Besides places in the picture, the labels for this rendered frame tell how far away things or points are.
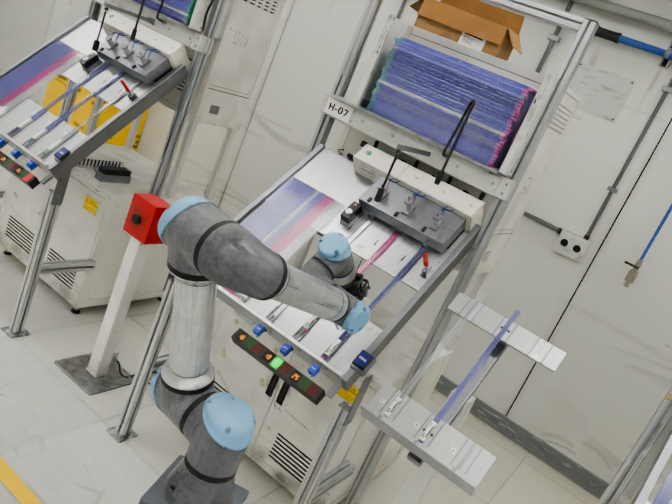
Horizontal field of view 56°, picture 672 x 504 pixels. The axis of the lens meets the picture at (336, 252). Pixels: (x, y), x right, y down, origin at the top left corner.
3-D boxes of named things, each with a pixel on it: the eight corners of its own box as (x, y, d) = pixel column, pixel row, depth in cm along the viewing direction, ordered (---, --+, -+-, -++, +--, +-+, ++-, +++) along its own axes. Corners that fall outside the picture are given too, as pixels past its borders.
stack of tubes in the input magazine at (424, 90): (491, 168, 200) (531, 86, 193) (364, 108, 222) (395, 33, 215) (503, 170, 211) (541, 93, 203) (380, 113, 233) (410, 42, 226)
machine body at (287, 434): (312, 531, 224) (382, 386, 207) (181, 416, 255) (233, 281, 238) (392, 469, 280) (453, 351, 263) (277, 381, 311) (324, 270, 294)
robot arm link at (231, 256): (259, 243, 106) (383, 304, 147) (221, 214, 112) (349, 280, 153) (222, 301, 106) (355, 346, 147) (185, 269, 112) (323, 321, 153)
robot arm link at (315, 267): (307, 305, 145) (340, 273, 148) (276, 281, 151) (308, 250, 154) (316, 322, 151) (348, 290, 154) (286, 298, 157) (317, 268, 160)
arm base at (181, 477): (213, 532, 131) (230, 495, 128) (150, 498, 133) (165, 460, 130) (240, 491, 145) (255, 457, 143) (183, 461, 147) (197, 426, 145)
